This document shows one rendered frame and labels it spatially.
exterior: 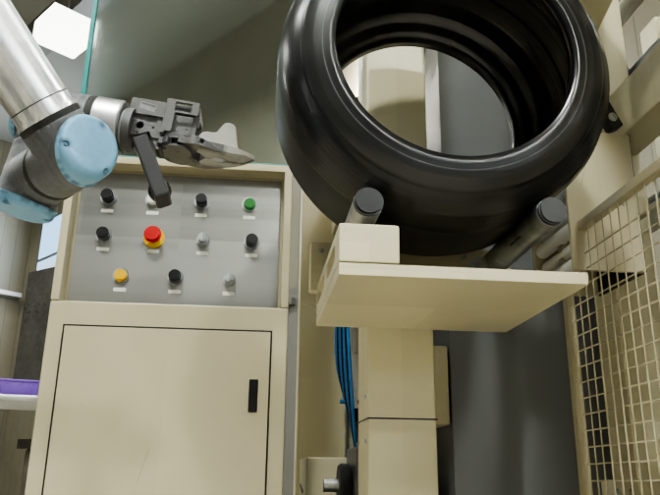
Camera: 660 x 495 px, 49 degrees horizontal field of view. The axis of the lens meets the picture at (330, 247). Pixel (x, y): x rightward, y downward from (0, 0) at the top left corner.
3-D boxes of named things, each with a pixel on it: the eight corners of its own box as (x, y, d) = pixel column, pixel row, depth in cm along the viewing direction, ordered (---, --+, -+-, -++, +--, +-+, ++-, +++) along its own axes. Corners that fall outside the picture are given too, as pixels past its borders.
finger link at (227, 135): (259, 124, 116) (201, 114, 115) (252, 157, 114) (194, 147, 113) (258, 133, 119) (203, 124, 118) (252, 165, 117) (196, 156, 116)
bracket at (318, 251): (307, 294, 139) (309, 246, 142) (509, 302, 143) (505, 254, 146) (309, 290, 135) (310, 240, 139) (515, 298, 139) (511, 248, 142)
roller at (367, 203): (357, 271, 139) (337, 283, 137) (344, 251, 139) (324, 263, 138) (390, 205, 105) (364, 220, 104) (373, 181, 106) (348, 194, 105)
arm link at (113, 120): (83, 137, 110) (96, 162, 119) (115, 141, 111) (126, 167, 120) (97, 85, 113) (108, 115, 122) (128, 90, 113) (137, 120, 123)
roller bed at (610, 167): (535, 295, 157) (525, 169, 166) (600, 297, 158) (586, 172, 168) (574, 269, 138) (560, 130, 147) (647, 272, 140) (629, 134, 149)
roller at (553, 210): (498, 277, 141) (479, 288, 140) (484, 258, 142) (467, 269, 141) (574, 215, 108) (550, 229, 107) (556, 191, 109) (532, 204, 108)
